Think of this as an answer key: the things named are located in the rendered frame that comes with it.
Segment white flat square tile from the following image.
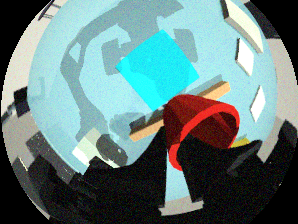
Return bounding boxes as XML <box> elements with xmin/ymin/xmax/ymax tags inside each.
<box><xmin>250</xmin><ymin>84</ymin><xmax>265</xmax><ymax>123</ymax></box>

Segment yellow rectangular block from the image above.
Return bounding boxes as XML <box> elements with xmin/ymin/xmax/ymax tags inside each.
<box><xmin>230</xmin><ymin>137</ymin><xmax>250</xmax><ymax>148</ymax></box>

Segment small white flat square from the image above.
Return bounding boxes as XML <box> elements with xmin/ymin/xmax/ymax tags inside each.
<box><xmin>234</xmin><ymin>37</ymin><xmax>254</xmax><ymax>76</ymax></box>

